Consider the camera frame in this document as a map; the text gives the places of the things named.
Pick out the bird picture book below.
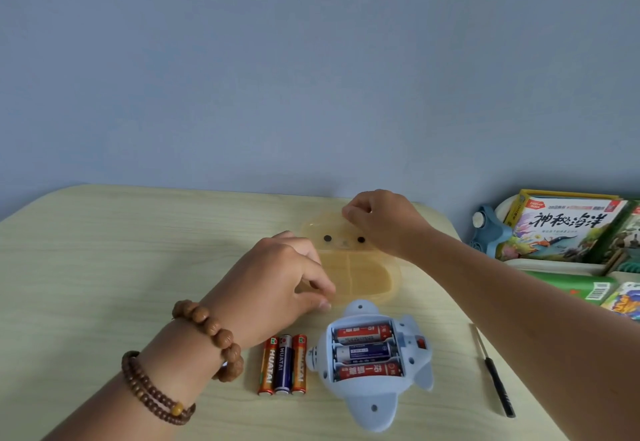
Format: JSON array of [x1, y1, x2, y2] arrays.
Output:
[[585, 200, 640, 266]]

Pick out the blue toy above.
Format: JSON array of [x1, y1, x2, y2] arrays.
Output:
[[307, 299, 435, 432]]

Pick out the black screwdriver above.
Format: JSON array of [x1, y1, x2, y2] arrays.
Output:
[[471, 323, 517, 419]]

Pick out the children's book rack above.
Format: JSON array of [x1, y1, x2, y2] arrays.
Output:
[[469, 194, 640, 306]]

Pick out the person's right forearm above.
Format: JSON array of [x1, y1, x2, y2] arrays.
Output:
[[399, 225, 640, 441]]

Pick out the person's left hand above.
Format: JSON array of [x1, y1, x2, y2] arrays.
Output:
[[199, 231, 337, 352]]

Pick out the large wooden bead bracelet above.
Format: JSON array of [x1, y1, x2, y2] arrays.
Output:
[[172, 299, 245, 383]]

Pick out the small wooden bead bracelet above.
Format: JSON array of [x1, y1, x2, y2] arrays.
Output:
[[121, 350, 197, 426]]

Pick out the ocean picture book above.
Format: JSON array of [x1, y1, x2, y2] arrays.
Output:
[[495, 189, 630, 264]]

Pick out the person's left forearm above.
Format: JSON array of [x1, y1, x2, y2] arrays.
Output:
[[42, 305, 241, 441]]

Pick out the orange bear storage box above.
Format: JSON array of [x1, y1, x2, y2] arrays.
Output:
[[299, 207, 401, 306]]

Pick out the dark navy battery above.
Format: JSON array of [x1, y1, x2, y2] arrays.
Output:
[[273, 334, 293, 396]]

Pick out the blue beetle book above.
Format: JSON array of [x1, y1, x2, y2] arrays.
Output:
[[599, 281, 640, 322]]

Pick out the green fish book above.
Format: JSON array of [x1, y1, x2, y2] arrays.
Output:
[[522, 270, 621, 302]]

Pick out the person's right hand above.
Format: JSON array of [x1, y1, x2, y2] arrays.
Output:
[[341, 189, 436, 262]]

